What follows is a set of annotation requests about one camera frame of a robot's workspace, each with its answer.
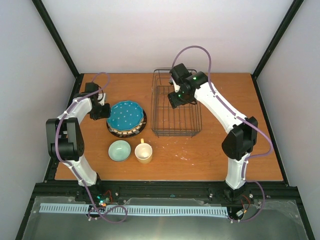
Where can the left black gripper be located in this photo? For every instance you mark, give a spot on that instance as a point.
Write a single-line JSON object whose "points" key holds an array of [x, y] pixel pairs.
{"points": [[106, 114]]}

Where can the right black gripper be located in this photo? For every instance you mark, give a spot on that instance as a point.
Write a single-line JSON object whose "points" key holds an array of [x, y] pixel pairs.
{"points": [[174, 102]]}

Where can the dark wire dish rack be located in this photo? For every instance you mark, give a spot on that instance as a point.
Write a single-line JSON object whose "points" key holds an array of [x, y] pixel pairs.
{"points": [[185, 120]]}

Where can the teal polka dot plate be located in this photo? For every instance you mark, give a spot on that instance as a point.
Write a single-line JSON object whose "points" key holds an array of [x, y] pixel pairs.
{"points": [[125, 115]]}

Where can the orange polka dot plate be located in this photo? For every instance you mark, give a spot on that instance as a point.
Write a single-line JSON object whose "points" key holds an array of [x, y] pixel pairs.
{"points": [[121, 127]]}

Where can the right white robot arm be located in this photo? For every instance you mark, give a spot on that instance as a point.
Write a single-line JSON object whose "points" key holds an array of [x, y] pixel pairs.
{"points": [[241, 133]]}

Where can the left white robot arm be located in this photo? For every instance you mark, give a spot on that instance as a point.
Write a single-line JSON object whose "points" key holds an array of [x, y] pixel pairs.
{"points": [[64, 137]]}

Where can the black bottom plate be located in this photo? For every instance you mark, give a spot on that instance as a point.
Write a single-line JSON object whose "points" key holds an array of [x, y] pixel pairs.
{"points": [[133, 135]]}

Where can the white blue striped plate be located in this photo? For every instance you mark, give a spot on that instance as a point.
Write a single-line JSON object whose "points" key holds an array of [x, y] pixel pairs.
{"points": [[135, 130]]}

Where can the light green ceramic bowl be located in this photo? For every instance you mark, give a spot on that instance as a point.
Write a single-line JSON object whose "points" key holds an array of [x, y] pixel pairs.
{"points": [[119, 150]]}

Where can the cream yellow mug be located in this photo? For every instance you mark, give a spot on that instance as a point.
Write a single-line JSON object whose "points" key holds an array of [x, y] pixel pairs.
{"points": [[143, 152]]}

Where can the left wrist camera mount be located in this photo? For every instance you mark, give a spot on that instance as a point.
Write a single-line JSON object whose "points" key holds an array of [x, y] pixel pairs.
{"points": [[101, 98]]}

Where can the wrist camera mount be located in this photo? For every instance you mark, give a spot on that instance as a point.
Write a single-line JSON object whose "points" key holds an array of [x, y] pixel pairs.
{"points": [[101, 98], [174, 84]]}

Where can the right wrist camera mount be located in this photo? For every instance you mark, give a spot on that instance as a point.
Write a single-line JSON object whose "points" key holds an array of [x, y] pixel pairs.
{"points": [[174, 84]]}

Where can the light blue slotted cable duct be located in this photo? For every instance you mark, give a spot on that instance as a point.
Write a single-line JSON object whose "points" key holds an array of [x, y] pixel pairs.
{"points": [[137, 210]]}

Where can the left black frame post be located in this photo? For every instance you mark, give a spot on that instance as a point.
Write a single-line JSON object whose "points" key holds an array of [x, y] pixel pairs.
{"points": [[48, 22]]}

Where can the black frame post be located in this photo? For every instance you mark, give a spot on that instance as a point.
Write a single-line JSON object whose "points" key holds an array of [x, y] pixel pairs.
{"points": [[279, 33], [48, 22]]}

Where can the black aluminium frame base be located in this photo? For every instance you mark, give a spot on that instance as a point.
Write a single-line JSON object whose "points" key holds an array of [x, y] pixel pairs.
{"points": [[208, 191]]}

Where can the right black frame post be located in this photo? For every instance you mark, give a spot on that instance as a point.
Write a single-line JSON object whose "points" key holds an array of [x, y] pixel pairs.
{"points": [[279, 33]]}

